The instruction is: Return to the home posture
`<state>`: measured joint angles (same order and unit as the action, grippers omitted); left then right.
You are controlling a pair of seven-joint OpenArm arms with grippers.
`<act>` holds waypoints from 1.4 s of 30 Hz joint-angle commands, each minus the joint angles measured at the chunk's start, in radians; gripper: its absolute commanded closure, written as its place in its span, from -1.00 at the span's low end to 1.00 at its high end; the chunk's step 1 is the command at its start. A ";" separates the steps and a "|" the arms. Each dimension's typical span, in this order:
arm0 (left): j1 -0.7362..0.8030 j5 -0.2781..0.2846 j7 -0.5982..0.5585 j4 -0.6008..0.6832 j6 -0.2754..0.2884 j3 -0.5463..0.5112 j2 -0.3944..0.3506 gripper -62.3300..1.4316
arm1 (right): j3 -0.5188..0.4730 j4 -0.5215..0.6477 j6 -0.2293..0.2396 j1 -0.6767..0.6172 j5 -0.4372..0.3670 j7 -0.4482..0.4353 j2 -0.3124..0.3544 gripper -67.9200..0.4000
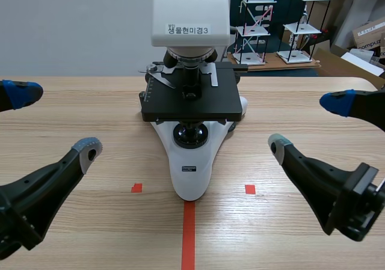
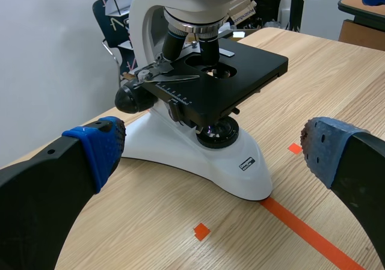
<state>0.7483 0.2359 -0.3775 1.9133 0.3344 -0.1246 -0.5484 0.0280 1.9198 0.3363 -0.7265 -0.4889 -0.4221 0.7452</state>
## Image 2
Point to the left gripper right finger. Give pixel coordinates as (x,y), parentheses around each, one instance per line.
(358,173)

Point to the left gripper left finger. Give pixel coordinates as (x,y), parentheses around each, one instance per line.
(45,185)

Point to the desk with brown top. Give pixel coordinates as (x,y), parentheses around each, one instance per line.
(365,14)

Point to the white cabinet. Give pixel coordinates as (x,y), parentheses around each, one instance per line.
(319,11)

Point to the white and black microscope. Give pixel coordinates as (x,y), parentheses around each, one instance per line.
(168,140)

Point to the brown cardboard box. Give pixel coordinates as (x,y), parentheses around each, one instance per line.
(242,13)

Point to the dark blue chair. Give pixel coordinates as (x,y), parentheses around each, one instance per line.
(102,23)

